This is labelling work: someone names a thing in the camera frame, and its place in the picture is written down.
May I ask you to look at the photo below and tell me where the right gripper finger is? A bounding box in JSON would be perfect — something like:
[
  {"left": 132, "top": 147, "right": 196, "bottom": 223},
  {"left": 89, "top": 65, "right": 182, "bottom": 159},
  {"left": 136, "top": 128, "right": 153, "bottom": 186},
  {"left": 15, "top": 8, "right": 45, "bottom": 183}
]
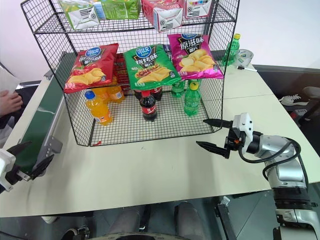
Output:
[
  {"left": 195, "top": 140, "right": 230, "bottom": 159},
  {"left": 202, "top": 118, "right": 234, "bottom": 129}
]

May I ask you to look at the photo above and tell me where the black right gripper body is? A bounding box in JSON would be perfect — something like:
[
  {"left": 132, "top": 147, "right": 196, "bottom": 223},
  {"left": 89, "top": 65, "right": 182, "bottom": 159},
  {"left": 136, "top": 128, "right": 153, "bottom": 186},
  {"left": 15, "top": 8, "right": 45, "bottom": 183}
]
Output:
[{"left": 223, "top": 120, "right": 245, "bottom": 160}]

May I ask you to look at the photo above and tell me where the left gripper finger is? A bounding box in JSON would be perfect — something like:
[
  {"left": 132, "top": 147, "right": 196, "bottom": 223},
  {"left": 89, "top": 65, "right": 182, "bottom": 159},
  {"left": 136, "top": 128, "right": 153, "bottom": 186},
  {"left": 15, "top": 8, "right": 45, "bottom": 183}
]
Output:
[
  {"left": 5, "top": 140, "right": 33, "bottom": 161},
  {"left": 30, "top": 154, "right": 56, "bottom": 180}
]

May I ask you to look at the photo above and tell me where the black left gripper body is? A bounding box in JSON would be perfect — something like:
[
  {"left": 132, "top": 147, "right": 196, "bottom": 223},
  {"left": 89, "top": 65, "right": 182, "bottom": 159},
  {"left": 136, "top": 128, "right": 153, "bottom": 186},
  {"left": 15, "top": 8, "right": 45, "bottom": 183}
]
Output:
[{"left": 4, "top": 159, "right": 33, "bottom": 186}]

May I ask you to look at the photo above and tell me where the green conveyor belt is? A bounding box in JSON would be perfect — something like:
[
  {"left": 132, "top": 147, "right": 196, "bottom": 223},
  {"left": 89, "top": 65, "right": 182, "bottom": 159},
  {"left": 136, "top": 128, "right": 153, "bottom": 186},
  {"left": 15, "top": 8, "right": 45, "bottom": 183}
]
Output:
[{"left": 19, "top": 51, "right": 79, "bottom": 177}]

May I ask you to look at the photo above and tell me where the person's bare hand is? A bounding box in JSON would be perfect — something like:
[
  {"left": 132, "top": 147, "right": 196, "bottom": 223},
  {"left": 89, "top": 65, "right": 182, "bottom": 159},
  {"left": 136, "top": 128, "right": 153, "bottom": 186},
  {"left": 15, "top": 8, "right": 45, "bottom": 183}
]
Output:
[{"left": 0, "top": 90, "right": 24, "bottom": 118}]

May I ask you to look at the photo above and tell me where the green soda bottle yellow cap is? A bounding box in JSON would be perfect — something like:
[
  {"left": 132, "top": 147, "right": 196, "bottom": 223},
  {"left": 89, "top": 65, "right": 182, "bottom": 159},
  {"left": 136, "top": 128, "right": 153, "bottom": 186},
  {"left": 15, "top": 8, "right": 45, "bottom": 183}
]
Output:
[
  {"left": 220, "top": 33, "right": 242, "bottom": 67},
  {"left": 183, "top": 80, "right": 202, "bottom": 117},
  {"left": 170, "top": 80, "right": 188, "bottom": 99}
]

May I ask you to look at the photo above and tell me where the white shoe tip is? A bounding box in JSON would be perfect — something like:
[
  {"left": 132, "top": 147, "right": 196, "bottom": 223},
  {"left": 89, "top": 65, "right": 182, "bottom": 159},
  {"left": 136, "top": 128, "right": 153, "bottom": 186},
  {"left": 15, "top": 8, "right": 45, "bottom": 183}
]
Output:
[{"left": 40, "top": 215, "right": 59, "bottom": 224}]

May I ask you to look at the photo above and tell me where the black and white marker pen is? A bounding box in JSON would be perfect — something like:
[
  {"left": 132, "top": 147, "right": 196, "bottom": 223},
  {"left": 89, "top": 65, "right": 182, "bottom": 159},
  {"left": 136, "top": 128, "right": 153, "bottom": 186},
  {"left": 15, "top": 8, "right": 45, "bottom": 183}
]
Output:
[{"left": 236, "top": 65, "right": 259, "bottom": 73}]

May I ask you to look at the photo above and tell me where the cola bottle red cap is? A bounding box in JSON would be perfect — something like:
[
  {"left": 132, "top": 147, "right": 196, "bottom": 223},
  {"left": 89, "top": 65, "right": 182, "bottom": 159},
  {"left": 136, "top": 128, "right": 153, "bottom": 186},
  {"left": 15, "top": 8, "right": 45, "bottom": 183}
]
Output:
[
  {"left": 133, "top": 88, "right": 145, "bottom": 101},
  {"left": 150, "top": 85, "right": 164, "bottom": 102},
  {"left": 138, "top": 90, "right": 159, "bottom": 122}
]

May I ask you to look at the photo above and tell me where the magenta potato chip bag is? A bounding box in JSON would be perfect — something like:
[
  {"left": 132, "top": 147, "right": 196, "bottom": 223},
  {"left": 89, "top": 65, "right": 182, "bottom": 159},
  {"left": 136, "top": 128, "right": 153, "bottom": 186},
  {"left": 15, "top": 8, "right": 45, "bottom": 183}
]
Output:
[{"left": 166, "top": 32, "right": 224, "bottom": 81}]

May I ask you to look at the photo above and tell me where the white paper sheet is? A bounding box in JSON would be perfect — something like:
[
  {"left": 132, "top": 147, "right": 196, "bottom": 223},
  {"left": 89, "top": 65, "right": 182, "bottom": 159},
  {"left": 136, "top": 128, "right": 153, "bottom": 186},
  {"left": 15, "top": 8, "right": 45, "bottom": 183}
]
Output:
[{"left": 0, "top": 65, "right": 22, "bottom": 94}]

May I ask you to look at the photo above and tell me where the black table leg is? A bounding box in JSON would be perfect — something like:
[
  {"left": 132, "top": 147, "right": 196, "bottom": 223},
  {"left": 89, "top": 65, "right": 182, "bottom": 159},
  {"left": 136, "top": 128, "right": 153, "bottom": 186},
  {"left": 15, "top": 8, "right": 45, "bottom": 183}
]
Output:
[{"left": 215, "top": 196, "right": 239, "bottom": 240}]

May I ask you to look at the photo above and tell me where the white sneaker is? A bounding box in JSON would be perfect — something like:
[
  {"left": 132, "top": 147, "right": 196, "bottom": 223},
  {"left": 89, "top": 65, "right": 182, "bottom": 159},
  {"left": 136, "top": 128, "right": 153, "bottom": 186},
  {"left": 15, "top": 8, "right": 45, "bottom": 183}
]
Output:
[{"left": 278, "top": 94, "right": 310, "bottom": 107}]

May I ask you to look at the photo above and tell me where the orange soda bottle blue cap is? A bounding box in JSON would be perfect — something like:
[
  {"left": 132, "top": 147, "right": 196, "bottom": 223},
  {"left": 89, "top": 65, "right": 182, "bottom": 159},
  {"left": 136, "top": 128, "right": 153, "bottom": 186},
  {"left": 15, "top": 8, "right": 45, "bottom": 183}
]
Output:
[
  {"left": 96, "top": 86, "right": 113, "bottom": 104},
  {"left": 108, "top": 84, "right": 126, "bottom": 103},
  {"left": 83, "top": 89, "right": 114, "bottom": 127}
]

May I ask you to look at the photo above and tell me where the green potato chip bag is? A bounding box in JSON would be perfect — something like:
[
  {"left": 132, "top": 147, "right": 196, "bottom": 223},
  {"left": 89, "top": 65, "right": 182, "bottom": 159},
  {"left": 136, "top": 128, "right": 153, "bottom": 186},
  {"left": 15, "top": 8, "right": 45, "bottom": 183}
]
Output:
[{"left": 122, "top": 43, "right": 182, "bottom": 91}]

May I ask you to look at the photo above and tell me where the red potato chip bag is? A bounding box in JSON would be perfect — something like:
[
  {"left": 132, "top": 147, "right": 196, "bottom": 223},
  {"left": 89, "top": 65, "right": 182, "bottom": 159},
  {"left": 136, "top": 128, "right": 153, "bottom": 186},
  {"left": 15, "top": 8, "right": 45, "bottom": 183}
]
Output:
[{"left": 63, "top": 43, "right": 120, "bottom": 95}]

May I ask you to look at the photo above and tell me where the red and white drink carton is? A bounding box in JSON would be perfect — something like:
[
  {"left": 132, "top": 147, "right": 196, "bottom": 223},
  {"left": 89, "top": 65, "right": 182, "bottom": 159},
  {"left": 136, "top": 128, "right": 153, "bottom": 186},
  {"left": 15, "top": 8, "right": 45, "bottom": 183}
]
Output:
[
  {"left": 184, "top": 0, "right": 216, "bottom": 20},
  {"left": 140, "top": 0, "right": 185, "bottom": 34}
]

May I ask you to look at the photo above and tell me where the green and white drink carton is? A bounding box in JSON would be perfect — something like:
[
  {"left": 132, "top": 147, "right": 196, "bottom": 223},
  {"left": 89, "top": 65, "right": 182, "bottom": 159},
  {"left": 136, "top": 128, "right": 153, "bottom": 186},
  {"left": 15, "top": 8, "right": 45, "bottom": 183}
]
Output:
[{"left": 58, "top": 0, "right": 101, "bottom": 31}]

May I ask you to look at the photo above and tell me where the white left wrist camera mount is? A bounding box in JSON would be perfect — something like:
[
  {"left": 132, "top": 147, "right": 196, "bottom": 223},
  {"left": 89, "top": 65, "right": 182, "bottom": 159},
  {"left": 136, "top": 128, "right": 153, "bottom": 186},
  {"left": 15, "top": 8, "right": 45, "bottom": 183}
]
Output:
[{"left": 0, "top": 148, "right": 17, "bottom": 195}]

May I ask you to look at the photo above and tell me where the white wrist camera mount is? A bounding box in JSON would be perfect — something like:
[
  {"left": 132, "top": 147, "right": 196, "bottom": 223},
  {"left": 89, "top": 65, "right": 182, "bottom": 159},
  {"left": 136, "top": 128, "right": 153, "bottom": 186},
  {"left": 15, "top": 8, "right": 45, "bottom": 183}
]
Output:
[
  {"left": 0, "top": 148, "right": 17, "bottom": 195},
  {"left": 230, "top": 112, "right": 255, "bottom": 152}
]

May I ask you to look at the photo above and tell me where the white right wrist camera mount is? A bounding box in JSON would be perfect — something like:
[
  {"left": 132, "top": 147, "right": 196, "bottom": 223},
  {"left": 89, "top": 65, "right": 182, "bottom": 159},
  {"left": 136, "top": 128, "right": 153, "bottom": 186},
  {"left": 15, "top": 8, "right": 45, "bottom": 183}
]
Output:
[{"left": 230, "top": 112, "right": 255, "bottom": 152}]

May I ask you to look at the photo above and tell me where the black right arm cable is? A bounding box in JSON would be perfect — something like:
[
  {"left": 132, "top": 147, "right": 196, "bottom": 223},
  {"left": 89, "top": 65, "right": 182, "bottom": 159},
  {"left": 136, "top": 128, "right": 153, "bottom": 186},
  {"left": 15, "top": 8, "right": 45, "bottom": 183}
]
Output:
[{"left": 238, "top": 139, "right": 301, "bottom": 181}]

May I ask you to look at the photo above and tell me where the black wire mesh rack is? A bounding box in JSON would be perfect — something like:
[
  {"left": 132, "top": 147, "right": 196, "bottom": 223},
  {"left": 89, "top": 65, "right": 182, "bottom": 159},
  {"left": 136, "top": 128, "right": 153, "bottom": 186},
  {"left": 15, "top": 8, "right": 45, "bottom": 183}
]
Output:
[{"left": 20, "top": 0, "right": 238, "bottom": 147}]

